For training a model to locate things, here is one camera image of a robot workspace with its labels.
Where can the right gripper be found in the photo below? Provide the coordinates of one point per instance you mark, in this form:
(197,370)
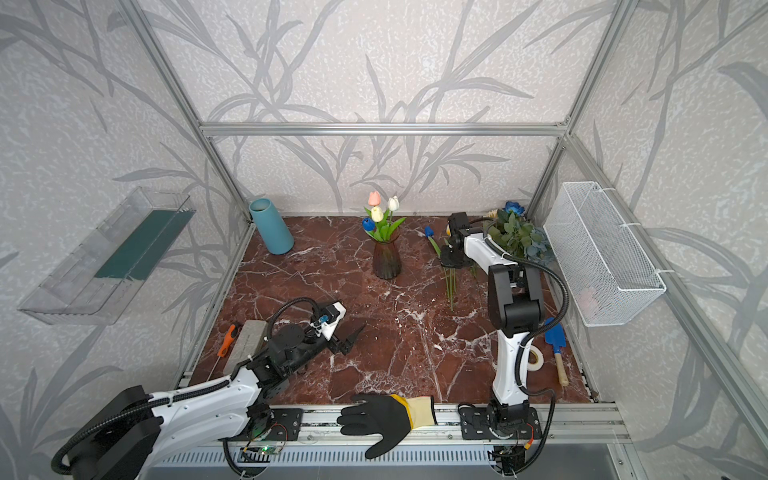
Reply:
(451,255)

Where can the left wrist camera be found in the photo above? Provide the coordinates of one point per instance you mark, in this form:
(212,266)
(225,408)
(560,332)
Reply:
(328,320)

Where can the white wire basket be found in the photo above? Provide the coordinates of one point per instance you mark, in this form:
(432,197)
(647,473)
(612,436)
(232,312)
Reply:
(595,247)

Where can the pale cream tulip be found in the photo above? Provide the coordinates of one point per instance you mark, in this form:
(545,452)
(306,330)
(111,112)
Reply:
(377,215)

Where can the pink object in basket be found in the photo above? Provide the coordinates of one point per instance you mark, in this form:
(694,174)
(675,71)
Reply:
(587,301)

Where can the white tulip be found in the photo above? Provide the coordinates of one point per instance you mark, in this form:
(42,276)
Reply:
(390,225)

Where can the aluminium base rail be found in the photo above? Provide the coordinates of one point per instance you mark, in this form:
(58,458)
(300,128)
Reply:
(578,423)

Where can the blue green flower bouquet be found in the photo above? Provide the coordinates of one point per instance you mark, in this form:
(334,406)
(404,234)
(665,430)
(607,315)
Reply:
(510,229)

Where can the white tape roll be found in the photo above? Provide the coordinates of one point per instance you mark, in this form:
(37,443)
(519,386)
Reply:
(535,359)

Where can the teal ceramic vase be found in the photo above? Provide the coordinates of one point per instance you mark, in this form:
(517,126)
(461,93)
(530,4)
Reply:
(271,226)

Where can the black and yellow work glove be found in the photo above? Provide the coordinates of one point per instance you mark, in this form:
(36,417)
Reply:
(391,416)

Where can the grey sharpening stone block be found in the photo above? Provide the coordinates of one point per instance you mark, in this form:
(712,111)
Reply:
(247,344)

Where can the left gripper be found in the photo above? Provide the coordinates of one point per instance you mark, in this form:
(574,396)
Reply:
(334,339)

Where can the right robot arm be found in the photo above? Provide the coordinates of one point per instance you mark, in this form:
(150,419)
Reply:
(515,307)

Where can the clear acrylic wall shelf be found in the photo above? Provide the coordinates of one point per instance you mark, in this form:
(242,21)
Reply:
(95,283)

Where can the blue tulip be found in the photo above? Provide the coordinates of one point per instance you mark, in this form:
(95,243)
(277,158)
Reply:
(370,227)
(448,273)

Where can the pink tulip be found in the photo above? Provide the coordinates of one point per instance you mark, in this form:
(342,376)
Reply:
(373,200)

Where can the pink glass vase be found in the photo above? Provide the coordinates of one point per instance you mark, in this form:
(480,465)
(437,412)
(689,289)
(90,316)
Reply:
(387,263)

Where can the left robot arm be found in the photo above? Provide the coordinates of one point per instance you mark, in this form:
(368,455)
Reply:
(137,430)

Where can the orange handled screwdriver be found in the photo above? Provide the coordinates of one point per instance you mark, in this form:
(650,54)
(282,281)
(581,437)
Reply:
(223,351)

